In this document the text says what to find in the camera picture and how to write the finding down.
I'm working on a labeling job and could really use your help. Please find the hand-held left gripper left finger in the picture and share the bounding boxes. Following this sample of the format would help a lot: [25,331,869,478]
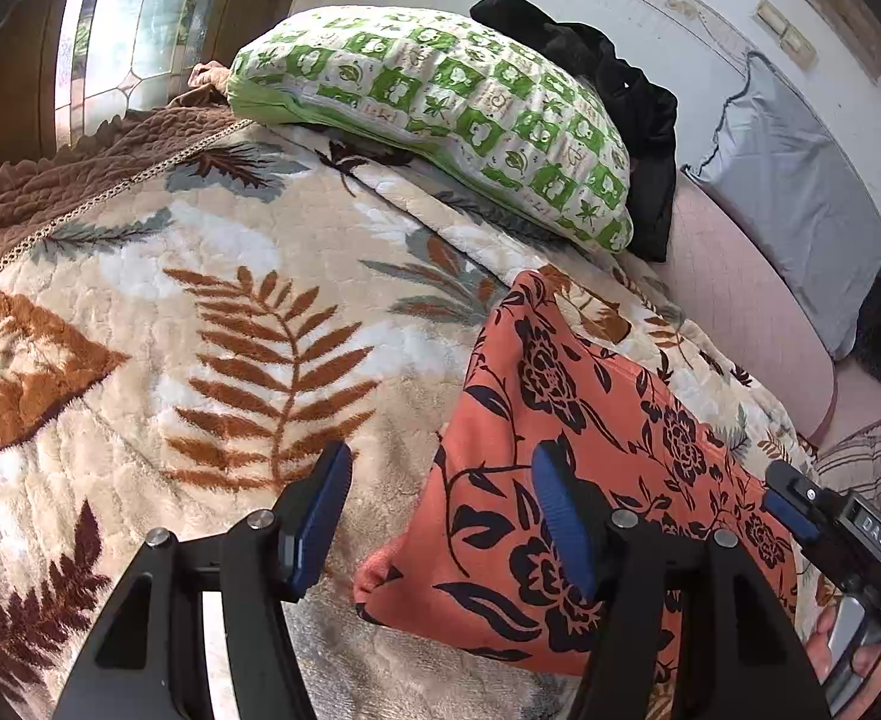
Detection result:
[50,441,355,720]

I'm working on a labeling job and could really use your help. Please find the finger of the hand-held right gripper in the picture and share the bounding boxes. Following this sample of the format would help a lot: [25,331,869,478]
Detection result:
[760,461,833,542]

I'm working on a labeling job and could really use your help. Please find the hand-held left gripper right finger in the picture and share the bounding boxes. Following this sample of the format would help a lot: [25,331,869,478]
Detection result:
[529,441,835,720]

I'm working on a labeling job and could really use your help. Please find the orange floral garment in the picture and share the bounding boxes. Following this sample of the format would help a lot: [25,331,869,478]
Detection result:
[352,270,824,720]

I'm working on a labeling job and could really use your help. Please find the person's right hand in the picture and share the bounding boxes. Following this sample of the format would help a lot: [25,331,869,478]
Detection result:
[804,600,881,720]

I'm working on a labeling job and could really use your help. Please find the striped floral cushion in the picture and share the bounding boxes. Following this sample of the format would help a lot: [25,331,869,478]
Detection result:
[816,420,881,492]

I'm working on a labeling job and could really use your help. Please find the leaf print fleece blanket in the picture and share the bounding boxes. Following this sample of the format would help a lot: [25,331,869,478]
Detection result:
[0,120,824,720]

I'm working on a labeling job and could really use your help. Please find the pink sofa backrest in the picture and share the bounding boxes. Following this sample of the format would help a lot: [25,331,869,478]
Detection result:
[621,165,881,466]

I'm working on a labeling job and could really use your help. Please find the grey pillow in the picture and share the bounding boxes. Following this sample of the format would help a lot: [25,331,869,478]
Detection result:
[684,51,881,361]

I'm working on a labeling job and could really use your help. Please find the black cloth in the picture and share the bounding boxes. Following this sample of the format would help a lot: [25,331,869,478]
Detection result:
[471,0,680,263]

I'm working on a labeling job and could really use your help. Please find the brown quilted bedcover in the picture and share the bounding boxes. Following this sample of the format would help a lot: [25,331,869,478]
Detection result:
[0,60,256,295]

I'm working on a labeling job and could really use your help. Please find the green patterned pillow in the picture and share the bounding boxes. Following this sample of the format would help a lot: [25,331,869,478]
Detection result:
[226,6,634,254]

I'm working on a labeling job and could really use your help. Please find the wooden door with stained glass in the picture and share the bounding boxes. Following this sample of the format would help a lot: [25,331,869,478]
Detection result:
[0,0,314,203]

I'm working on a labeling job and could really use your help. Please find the cream light switch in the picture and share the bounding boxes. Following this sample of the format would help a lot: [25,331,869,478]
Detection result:
[756,0,818,70]

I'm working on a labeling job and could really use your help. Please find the framed wall plaque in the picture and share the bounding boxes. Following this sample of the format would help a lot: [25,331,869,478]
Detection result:
[789,0,881,83]

